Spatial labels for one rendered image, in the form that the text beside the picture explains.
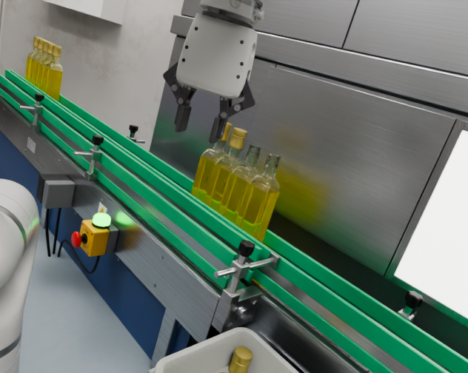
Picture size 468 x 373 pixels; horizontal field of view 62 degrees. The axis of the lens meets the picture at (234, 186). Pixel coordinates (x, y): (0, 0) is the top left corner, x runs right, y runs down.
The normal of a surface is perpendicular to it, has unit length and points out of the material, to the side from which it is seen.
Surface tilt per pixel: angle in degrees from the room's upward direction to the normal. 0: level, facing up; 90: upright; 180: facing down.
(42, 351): 0
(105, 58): 90
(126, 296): 90
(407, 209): 90
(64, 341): 0
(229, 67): 91
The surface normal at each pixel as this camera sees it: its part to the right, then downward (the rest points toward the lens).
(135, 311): -0.69, 0.02
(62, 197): 0.67, 0.40
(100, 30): -0.33, 0.19
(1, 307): 0.61, -0.63
